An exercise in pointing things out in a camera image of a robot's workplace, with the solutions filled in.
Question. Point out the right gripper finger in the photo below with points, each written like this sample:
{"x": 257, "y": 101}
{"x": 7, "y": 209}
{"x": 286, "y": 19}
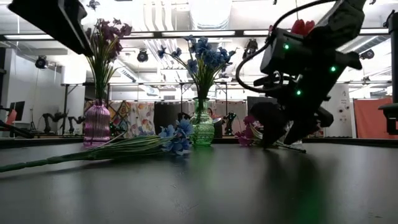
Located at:
{"x": 298, "y": 133}
{"x": 270, "y": 124}

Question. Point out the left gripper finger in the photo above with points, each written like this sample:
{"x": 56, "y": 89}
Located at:
{"x": 81, "y": 40}

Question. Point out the red artificial tulip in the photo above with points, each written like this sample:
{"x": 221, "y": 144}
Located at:
{"x": 308, "y": 27}
{"x": 298, "y": 27}

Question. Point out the blue artificial flower bunch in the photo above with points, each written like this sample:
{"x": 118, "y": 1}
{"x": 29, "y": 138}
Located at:
{"x": 205, "y": 54}
{"x": 180, "y": 140}

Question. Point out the black background robot arm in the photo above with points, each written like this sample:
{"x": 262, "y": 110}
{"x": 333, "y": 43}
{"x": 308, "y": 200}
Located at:
{"x": 230, "y": 123}
{"x": 76, "y": 122}
{"x": 51, "y": 119}

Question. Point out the green glass vase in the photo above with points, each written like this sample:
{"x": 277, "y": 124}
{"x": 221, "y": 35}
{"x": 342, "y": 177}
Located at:
{"x": 202, "y": 130}

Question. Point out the purple glass vase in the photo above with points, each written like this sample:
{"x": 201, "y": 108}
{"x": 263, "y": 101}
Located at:
{"x": 97, "y": 124}

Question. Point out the grey partition panel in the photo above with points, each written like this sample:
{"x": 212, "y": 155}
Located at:
{"x": 239, "y": 107}

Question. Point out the white cabinet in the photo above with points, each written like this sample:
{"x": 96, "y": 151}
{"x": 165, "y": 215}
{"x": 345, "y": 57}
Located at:
{"x": 345, "y": 124}

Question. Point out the person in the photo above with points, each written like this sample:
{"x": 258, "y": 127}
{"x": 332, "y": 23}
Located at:
{"x": 212, "y": 113}

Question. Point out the orange partition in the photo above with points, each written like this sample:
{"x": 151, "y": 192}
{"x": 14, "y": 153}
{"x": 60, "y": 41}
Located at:
{"x": 370, "y": 118}

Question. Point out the black overhead light bar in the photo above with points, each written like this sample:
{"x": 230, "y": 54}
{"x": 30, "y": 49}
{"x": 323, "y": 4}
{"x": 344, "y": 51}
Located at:
{"x": 157, "y": 34}

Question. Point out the small black monitor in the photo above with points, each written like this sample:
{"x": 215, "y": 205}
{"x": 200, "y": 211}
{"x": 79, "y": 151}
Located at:
{"x": 19, "y": 107}

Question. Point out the floral patterned cloth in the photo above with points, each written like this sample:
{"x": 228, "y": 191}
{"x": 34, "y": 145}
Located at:
{"x": 143, "y": 118}

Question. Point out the black partition panel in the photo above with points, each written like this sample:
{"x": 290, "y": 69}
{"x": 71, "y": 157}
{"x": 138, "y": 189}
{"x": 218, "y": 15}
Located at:
{"x": 169, "y": 115}

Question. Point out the red background object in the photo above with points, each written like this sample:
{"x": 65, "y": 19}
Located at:
{"x": 12, "y": 117}

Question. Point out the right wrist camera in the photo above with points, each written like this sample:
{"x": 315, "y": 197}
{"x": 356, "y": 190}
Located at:
{"x": 286, "y": 53}

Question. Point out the black background table frame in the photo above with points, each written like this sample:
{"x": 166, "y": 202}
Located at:
{"x": 66, "y": 102}

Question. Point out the black vertical frame post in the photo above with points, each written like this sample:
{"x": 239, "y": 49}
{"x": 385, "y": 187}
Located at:
{"x": 394, "y": 62}

